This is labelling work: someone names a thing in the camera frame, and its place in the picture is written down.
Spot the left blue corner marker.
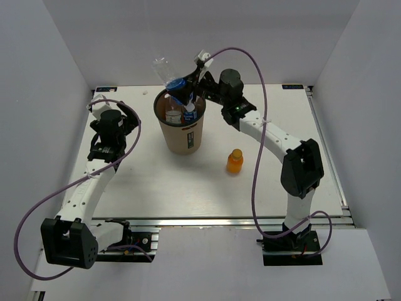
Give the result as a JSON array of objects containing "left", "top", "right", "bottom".
[{"left": 95, "top": 87, "right": 117, "bottom": 93}]

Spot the right blue corner marker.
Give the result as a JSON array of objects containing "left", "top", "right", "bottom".
[{"left": 281, "top": 84, "right": 304, "bottom": 90}]

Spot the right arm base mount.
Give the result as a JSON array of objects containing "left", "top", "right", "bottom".
[{"left": 256, "top": 230, "right": 323, "bottom": 267}]

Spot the aluminium table frame rail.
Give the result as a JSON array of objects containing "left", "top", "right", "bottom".
[{"left": 91, "top": 215, "right": 354, "bottom": 228}]

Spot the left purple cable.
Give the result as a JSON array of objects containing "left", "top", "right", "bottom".
[{"left": 14, "top": 99, "right": 142, "bottom": 280}]

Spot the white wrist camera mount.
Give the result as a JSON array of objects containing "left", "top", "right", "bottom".
[
  {"left": 86, "top": 94, "right": 112, "bottom": 120},
  {"left": 194, "top": 50, "right": 214, "bottom": 80}
]

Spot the orange juice bottle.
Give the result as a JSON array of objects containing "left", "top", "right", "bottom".
[{"left": 226, "top": 149, "right": 244, "bottom": 174}]

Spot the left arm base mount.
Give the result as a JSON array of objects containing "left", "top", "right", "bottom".
[{"left": 90, "top": 218, "right": 157, "bottom": 263}]

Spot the blue label water bottle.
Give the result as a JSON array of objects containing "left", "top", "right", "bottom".
[
  {"left": 152, "top": 57, "right": 195, "bottom": 111},
  {"left": 182, "top": 108, "right": 197, "bottom": 124}
]

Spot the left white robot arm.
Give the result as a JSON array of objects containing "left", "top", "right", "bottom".
[{"left": 41, "top": 102, "right": 140, "bottom": 269}]

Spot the purple cable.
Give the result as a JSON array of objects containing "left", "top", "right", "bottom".
[
  {"left": 14, "top": 99, "right": 142, "bottom": 280},
  {"left": 206, "top": 46, "right": 333, "bottom": 258}
]

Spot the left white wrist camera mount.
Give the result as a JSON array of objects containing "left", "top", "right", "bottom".
[{"left": 86, "top": 94, "right": 112, "bottom": 120}]

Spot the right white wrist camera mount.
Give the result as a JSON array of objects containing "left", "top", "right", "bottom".
[{"left": 194, "top": 50, "right": 214, "bottom": 80}]

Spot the brown bin with black rim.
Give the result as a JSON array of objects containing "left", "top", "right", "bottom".
[{"left": 154, "top": 90, "right": 206, "bottom": 155}]

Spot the blue corner marker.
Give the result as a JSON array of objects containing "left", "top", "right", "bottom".
[
  {"left": 281, "top": 84, "right": 304, "bottom": 90},
  {"left": 95, "top": 87, "right": 117, "bottom": 93}
]

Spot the red label water bottle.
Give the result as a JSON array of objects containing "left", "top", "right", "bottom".
[{"left": 165, "top": 96, "right": 182, "bottom": 124}]

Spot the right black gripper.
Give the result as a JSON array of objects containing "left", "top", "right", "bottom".
[{"left": 168, "top": 68, "right": 228, "bottom": 108}]

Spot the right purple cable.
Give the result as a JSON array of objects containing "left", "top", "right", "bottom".
[{"left": 206, "top": 46, "right": 333, "bottom": 258}]

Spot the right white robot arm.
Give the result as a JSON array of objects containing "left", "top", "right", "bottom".
[{"left": 166, "top": 67, "right": 324, "bottom": 250}]

